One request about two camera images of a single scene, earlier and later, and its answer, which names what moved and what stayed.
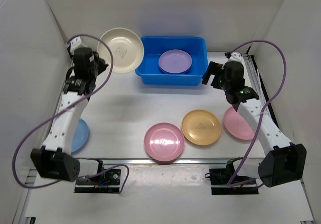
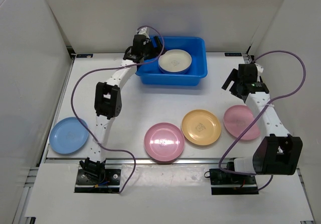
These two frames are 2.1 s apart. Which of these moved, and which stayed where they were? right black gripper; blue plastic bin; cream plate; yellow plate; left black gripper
Moved: cream plate; left black gripper; right black gripper
Stayed: blue plastic bin; yellow plate
